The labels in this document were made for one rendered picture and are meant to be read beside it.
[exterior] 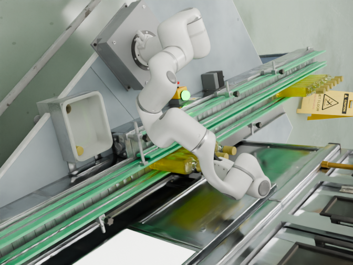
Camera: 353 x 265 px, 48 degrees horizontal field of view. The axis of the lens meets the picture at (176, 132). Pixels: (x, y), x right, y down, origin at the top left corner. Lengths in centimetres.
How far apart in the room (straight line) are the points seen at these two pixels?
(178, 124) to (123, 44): 54
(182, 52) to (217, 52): 91
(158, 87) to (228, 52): 117
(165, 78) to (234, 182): 36
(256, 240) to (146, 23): 91
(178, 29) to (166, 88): 23
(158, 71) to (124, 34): 45
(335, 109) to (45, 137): 375
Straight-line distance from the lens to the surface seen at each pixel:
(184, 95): 180
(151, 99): 118
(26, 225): 129
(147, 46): 155
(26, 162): 145
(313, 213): 145
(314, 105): 478
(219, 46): 220
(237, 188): 117
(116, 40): 154
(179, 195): 158
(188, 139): 112
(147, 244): 131
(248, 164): 119
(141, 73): 159
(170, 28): 128
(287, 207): 145
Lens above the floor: 202
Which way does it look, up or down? 41 degrees down
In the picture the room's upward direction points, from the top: 94 degrees clockwise
